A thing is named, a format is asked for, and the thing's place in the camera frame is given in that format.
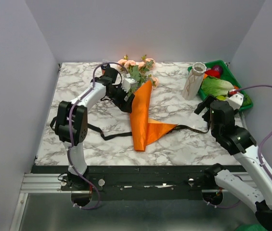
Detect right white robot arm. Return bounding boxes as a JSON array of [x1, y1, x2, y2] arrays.
[[195, 95, 272, 231]]

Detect green cloth object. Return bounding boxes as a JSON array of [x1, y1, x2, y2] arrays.
[[235, 224, 266, 231]]

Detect black ribbon with gold text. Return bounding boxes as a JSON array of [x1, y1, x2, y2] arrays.
[[50, 116, 210, 141]]

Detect purple onion toy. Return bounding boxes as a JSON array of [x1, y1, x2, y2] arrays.
[[211, 65, 223, 75]]

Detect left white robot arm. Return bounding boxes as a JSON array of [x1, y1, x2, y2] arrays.
[[51, 67, 137, 190]]

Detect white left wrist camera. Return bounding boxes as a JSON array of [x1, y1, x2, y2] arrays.
[[121, 78, 138, 93]]

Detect green pepper toy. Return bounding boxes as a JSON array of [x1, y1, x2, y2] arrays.
[[242, 95, 252, 106]]

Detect orange wrapping paper sheet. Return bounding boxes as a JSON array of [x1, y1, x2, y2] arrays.
[[130, 81, 177, 152]]

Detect red pepper toy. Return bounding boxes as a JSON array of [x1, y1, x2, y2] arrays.
[[205, 69, 220, 78]]

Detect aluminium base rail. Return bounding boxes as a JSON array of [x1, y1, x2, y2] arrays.
[[8, 166, 266, 231]]

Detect green lime toy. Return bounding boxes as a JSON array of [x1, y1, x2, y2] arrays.
[[216, 95, 227, 101]]

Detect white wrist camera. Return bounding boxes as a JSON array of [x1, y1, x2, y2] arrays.
[[121, 78, 138, 93], [226, 90, 244, 111]]

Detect white ceramic vase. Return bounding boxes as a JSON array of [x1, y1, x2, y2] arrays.
[[181, 63, 207, 100]]

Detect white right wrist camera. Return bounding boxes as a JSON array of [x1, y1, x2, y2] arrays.
[[226, 90, 244, 111]]

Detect green lettuce toy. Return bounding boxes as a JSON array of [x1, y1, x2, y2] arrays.
[[201, 76, 234, 96]]

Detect green plastic tray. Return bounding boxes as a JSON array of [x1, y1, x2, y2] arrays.
[[198, 60, 241, 100]]

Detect orange spray bottle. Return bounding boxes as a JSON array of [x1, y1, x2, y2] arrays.
[[101, 63, 110, 75]]

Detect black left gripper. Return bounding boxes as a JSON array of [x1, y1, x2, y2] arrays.
[[106, 83, 135, 113]]

